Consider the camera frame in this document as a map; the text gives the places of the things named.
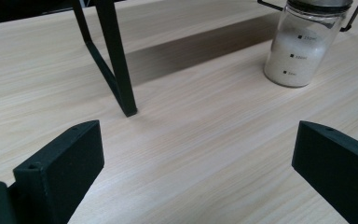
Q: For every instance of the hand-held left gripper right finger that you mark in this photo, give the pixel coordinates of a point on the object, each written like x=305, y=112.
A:
x=338, y=168

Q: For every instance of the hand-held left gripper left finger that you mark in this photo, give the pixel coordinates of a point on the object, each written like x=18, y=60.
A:
x=59, y=174

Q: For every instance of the glass jar with white powder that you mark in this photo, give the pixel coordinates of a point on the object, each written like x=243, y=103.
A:
x=298, y=53

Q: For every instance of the black metal rack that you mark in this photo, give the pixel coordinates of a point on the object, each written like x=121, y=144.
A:
x=115, y=59

